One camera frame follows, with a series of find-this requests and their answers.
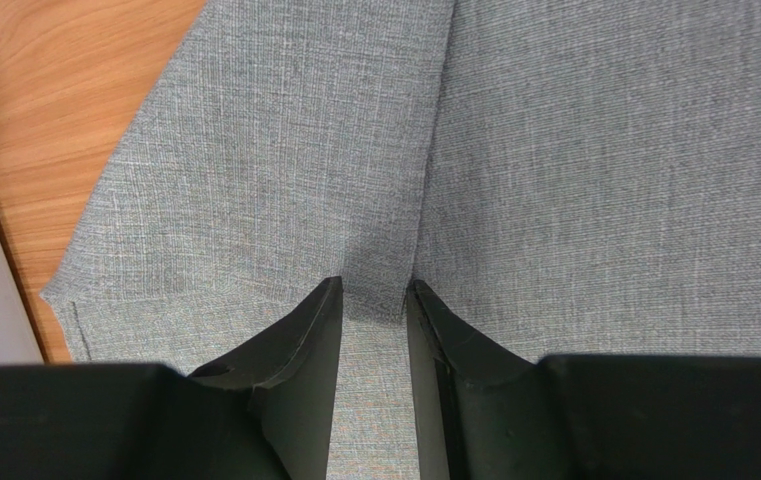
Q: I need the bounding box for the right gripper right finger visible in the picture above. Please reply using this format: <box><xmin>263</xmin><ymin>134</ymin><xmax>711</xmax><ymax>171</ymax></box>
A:
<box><xmin>406</xmin><ymin>280</ymin><xmax>553</xmax><ymax>479</ymax></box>

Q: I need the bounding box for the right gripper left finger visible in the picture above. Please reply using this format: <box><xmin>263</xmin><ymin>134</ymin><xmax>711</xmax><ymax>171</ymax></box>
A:
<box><xmin>190</xmin><ymin>277</ymin><xmax>343</xmax><ymax>479</ymax></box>

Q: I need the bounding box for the grey cloth napkin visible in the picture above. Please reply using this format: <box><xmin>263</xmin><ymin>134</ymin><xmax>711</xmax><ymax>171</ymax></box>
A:
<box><xmin>41</xmin><ymin>1</ymin><xmax>761</xmax><ymax>479</ymax></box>

